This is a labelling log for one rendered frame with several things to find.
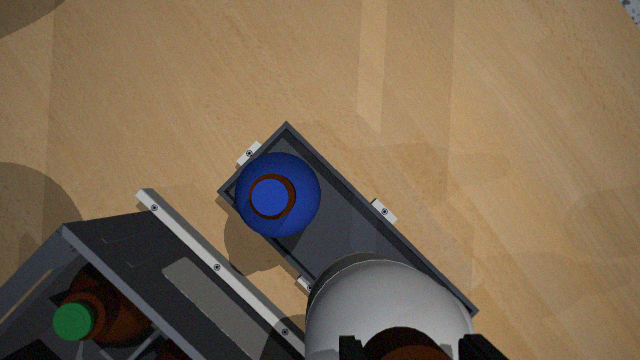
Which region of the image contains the dark grey tray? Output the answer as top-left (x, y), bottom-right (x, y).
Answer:
top-left (221, 126), bottom-right (480, 318)

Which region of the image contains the blue bottle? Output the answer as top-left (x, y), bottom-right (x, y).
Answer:
top-left (234, 152), bottom-right (321, 238)

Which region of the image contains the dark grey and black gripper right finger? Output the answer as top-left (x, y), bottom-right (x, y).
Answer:
top-left (458, 334), bottom-right (509, 360)

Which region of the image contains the white bottle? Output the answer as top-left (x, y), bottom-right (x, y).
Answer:
top-left (304, 251), bottom-right (471, 360)
top-left (424, 273), bottom-right (475, 334)

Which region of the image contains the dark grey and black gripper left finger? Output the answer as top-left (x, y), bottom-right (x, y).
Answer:
top-left (339, 336), bottom-right (366, 360)

